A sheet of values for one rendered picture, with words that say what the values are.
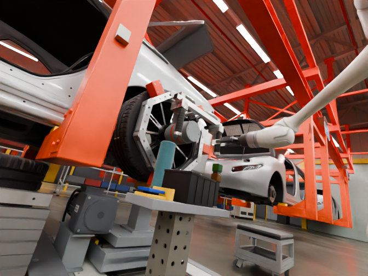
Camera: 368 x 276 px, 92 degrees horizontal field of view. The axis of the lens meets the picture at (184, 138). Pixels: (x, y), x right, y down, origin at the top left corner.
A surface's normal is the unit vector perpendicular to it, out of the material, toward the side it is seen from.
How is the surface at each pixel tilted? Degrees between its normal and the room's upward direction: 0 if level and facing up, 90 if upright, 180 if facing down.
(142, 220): 90
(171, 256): 90
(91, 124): 90
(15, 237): 90
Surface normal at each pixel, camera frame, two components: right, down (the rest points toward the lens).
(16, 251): 0.70, -0.10
